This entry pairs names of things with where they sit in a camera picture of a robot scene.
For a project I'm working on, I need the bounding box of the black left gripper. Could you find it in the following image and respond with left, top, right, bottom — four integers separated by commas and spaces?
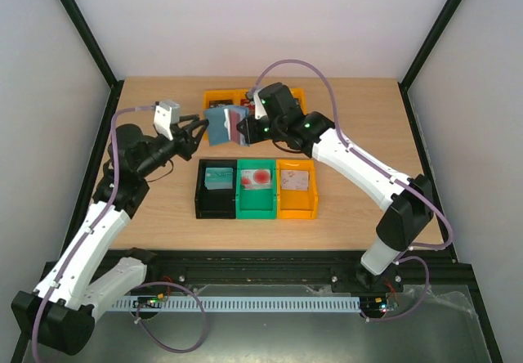
136, 114, 209, 178

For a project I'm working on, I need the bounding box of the blue leather card holder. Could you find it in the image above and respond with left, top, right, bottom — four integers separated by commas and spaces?
203, 105, 249, 146

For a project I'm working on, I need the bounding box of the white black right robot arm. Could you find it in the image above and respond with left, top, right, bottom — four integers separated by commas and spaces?
237, 83, 434, 291

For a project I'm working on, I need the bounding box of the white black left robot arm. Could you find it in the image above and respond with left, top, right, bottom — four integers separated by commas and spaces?
11, 114, 208, 360

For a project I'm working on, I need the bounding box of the dark card in rear bin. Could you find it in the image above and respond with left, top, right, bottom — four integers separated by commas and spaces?
208, 100, 234, 109

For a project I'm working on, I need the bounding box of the red card in rear bin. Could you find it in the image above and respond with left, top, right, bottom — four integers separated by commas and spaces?
240, 99, 254, 108

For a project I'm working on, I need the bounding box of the white red circle card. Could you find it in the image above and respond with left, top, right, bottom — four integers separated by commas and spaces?
240, 168, 272, 190

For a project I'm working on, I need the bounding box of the teal credit card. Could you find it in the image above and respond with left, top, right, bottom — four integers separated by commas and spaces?
204, 167, 234, 190

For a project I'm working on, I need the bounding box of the white patterned card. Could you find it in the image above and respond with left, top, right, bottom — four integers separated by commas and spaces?
280, 169, 310, 191

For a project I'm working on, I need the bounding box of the orange rear triple bin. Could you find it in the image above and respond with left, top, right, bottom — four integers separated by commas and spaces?
203, 87, 307, 115

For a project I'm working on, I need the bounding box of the green plastic bin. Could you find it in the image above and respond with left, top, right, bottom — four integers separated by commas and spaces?
235, 159, 277, 219

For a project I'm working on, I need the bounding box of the black plastic bin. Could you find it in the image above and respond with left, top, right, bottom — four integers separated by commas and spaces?
194, 159, 237, 219

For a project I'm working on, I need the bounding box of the orange front plastic bin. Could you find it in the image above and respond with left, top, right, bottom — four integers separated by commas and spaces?
276, 159, 319, 220

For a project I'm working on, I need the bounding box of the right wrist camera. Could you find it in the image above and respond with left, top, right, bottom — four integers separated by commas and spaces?
245, 88, 266, 119

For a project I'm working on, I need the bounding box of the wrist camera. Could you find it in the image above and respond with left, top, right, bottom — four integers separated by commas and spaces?
245, 88, 266, 119
153, 100, 180, 141

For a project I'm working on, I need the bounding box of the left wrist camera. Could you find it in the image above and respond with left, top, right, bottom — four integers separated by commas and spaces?
153, 100, 180, 141

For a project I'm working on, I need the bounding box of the black frame post left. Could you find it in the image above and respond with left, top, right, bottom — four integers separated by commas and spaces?
42, 0, 123, 90

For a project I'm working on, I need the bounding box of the black frame post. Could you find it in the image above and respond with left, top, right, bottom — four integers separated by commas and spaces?
42, 0, 123, 90
400, 0, 481, 90

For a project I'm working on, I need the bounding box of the light blue slotted cable duct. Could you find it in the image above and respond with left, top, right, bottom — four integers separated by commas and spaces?
107, 295, 360, 313

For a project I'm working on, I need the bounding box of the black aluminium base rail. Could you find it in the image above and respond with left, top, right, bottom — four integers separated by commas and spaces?
97, 249, 475, 294

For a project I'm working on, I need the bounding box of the black frame post right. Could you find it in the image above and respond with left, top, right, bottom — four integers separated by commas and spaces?
400, 0, 481, 90

